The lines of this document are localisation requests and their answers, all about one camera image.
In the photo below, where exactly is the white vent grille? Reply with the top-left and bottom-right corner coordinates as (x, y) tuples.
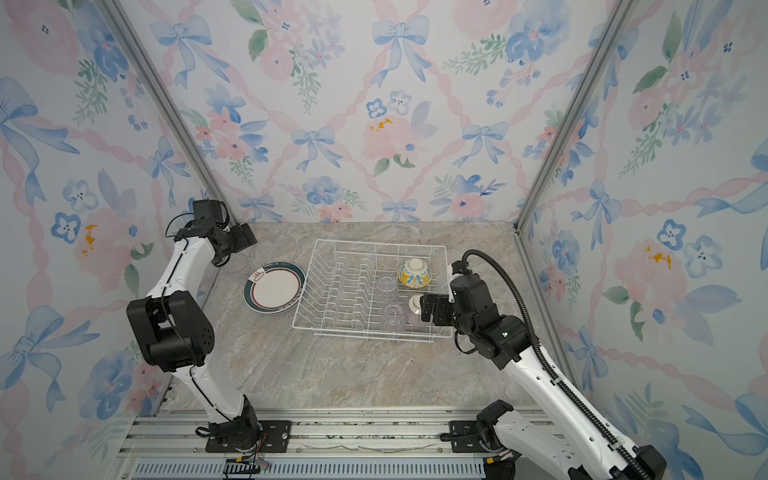
(124, 458), (486, 479)

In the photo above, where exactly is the grey striped ceramic bowl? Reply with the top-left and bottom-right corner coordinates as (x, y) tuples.
(405, 294), (430, 332)

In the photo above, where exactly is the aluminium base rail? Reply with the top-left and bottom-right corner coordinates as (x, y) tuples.
(116, 405), (628, 480)

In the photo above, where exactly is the clear glass tumbler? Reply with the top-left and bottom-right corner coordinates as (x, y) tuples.
(374, 276), (398, 301)
(382, 303), (405, 325)
(221, 253), (251, 280)

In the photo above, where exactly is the aluminium corner post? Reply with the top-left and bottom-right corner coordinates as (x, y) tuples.
(514, 0), (637, 232)
(95, 0), (237, 225)

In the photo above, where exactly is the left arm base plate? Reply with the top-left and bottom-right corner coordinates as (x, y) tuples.
(205, 420), (293, 454)

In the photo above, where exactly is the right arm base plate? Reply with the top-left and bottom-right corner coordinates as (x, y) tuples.
(441, 420), (497, 454)

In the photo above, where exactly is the clear glass tumbler back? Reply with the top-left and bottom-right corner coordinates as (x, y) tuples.
(221, 253), (251, 280)

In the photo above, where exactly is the right aluminium corner post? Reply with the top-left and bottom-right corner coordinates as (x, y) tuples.
(514, 0), (637, 232)

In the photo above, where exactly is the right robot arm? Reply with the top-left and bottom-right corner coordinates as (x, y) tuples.
(411, 274), (667, 479)

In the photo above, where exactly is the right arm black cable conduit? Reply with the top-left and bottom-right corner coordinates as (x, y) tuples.
(458, 248), (655, 480)

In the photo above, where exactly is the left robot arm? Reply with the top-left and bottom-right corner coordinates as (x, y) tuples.
(126, 199), (265, 453)

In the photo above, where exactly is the yellow patterned ceramic bowl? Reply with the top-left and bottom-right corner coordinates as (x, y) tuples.
(398, 258), (432, 289)

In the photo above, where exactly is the left aluminium corner post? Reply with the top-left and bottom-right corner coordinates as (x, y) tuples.
(95, 0), (237, 225)

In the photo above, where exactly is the white plate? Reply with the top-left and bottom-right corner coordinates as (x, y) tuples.
(243, 262), (306, 314)

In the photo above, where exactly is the white wire dish rack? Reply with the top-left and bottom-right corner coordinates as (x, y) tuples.
(292, 239), (452, 343)

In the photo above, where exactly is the clear glass tumbler front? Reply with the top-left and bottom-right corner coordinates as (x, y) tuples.
(382, 303), (405, 325)

